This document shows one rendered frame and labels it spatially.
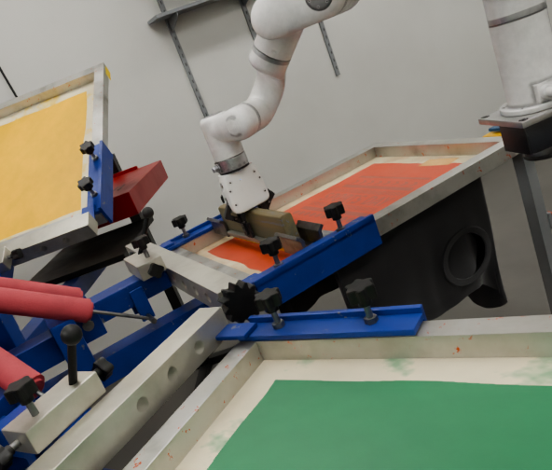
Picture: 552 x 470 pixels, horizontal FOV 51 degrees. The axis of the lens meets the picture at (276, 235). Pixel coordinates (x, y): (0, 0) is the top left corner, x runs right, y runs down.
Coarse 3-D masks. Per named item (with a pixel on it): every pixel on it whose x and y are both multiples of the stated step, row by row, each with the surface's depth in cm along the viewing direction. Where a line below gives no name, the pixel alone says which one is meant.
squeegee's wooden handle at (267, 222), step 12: (252, 216) 139; (264, 216) 133; (276, 216) 128; (288, 216) 127; (228, 228) 157; (240, 228) 150; (252, 228) 143; (264, 228) 136; (276, 228) 130; (288, 228) 127
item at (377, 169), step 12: (372, 168) 178; (384, 168) 173; (396, 168) 168; (408, 168) 164; (348, 180) 175; (324, 192) 172; (300, 204) 170; (300, 216) 158; (240, 240) 159; (216, 252) 156; (228, 252) 152; (240, 252) 149; (252, 252) 145
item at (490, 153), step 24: (384, 144) 186; (408, 144) 174; (432, 144) 165; (456, 144) 156; (480, 144) 149; (336, 168) 182; (456, 168) 136; (480, 168) 136; (288, 192) 175; (432, 192) 130; (384, 216) 124; (408, 216) 128; (192, 240) 163; (216, 240) 166; (216, 264) 135
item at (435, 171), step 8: (416, 168) 161; (424, 168) 158; (432, 168) 156; (440, 168) 153; (448, 168) 150; (424, 176) 151; (432, 176) 149; (424, 184) 145; (408, 192) 144; (392, 200) 143; (328, 224) 144; (336, 224) 142; (344, 224) 139; (256, 256) 141; (264, 256) 139; (280, 256) 135; (248, 264) 138; (256, 264) 136; (264, 264) 134; (272, 264) 132
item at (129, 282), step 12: (132, 276) 132; (108, 288) 130; (120, 288) 127; (132, 288) 128; (144, 288) 129; (156, 288) 130; (96, 300) 125; (108, 300) 125; (120, 300) 127; (120, 312) 127
